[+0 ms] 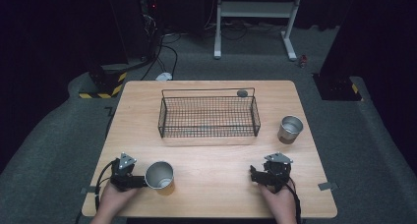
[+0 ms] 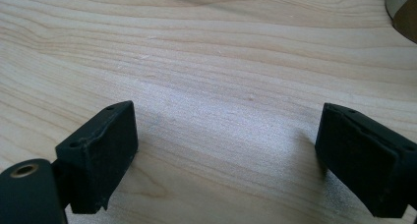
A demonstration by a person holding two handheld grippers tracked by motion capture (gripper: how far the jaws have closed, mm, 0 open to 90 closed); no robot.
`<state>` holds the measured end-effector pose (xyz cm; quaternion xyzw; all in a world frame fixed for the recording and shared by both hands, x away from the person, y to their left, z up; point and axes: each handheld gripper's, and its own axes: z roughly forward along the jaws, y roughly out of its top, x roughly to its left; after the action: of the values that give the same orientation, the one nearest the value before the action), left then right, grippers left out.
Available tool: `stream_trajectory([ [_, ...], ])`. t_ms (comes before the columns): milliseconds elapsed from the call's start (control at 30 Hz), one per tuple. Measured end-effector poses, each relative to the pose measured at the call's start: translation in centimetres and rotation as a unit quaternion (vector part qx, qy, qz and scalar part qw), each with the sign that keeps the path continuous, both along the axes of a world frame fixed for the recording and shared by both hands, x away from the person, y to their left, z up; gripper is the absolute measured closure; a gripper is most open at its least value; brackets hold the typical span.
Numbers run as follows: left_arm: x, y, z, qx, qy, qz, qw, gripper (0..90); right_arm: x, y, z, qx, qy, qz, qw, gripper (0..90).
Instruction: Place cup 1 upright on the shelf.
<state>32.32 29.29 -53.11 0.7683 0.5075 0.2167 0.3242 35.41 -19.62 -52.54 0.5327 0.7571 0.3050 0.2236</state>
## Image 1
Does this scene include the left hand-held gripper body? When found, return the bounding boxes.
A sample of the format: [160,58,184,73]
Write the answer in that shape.
[109,152,138,193]

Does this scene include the black wire basket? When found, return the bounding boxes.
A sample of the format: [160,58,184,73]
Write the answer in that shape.
[157,86,262,140]

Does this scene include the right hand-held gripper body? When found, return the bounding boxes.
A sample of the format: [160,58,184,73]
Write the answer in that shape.
[262,151,294,195]

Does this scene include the black equipment rack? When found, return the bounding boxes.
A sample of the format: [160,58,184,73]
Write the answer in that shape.
[139,0,162,62]

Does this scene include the black post with striped base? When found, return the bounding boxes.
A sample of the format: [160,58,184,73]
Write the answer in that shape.
[63,0,130,100]
[312,0,364,102]

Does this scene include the black floor cable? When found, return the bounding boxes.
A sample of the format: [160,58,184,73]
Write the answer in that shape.
[140,33,180,82]

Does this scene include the cable bundle under stand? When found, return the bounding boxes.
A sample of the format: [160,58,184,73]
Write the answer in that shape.
[202,19,287,41]

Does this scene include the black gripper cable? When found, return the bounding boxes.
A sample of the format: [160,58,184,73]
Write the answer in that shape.
[93,160,116,212]
[284,181,303,224]

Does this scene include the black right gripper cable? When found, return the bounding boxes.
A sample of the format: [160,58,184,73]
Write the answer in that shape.
[284,181,303,224]

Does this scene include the white power adapter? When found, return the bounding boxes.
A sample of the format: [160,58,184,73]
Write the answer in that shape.
[154,72,174,82]

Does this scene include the white metal stand frame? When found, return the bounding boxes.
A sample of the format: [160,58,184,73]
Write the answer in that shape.
[212,0,305,62]

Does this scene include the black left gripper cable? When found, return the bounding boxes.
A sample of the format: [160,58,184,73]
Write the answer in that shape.
[93,160,116,212]

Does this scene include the steel cup with tan sleeve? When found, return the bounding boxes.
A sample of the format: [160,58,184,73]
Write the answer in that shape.
[277,115,305,145]
[145,161,175,196]

